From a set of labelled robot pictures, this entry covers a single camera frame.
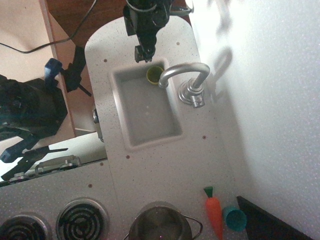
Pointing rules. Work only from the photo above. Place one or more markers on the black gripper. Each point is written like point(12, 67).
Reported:
point(146, 34)

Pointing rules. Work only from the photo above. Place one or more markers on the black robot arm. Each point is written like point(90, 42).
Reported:
point(144, 18)

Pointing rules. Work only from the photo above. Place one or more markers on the silver curved faucet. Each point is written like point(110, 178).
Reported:
point(190, 92)

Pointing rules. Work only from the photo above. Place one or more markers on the yellow-green plastic cup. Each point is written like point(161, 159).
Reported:
point(153, 74)

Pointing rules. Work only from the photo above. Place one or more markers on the grey toy sink basin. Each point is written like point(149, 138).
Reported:
point(148, 115)

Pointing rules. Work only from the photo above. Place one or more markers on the blue black clamp upper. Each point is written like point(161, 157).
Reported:
point(71, 75)

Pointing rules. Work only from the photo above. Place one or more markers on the blue black clamp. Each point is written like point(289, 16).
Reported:
point(71, 75)
point(28, 158)

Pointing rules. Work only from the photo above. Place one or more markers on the silver side knob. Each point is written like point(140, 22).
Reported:
point(97, 123)

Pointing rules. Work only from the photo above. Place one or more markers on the blue black clamp lower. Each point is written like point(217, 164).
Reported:
point(28, 158)

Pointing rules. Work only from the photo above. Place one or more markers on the orange toy carrot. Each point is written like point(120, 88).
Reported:
point(214, 212)

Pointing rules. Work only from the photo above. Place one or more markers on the silver metal pot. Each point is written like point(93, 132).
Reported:
point(162, 223)

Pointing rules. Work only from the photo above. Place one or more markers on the black stove burner middle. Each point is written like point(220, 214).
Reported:
point(83, 218)

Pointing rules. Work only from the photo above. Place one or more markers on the black stove burner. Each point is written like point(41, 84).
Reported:
point(83, 218)
point(25, 226)

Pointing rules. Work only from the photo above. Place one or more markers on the teal plastic cup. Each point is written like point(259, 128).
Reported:
point(234, 218)

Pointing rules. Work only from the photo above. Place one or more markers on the black panel corner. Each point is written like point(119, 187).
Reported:
point(261, 225)

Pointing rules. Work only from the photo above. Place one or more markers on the black stove burner left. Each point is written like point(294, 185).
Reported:
point(25, 226)

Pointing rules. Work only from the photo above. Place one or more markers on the black camera tripod mount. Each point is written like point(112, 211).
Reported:
point(30, 109)

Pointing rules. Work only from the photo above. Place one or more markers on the silver oven door handle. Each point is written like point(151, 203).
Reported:
point(61, 162)

